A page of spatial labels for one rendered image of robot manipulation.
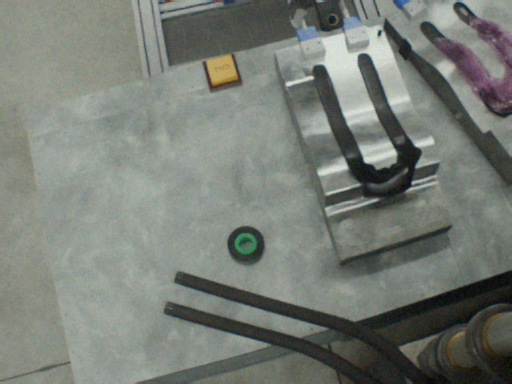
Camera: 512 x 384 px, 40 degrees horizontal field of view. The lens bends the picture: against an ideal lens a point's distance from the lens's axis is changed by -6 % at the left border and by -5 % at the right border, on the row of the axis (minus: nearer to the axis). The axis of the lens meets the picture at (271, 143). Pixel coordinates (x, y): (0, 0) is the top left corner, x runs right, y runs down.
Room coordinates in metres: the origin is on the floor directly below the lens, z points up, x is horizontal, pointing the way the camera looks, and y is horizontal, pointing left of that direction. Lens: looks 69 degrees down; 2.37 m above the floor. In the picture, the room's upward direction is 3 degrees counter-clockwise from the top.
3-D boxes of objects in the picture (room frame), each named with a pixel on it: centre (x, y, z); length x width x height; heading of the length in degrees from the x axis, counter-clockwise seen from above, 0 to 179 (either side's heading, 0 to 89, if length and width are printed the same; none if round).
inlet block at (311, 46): (0.84, -0.10, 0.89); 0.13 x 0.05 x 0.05; 13
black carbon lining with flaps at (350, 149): (0.61, -0.21, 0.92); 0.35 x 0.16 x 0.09; 13
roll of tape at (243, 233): (0.37, 0.07, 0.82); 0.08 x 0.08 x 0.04
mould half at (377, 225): (0.59, -0.20, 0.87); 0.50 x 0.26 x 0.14; 13
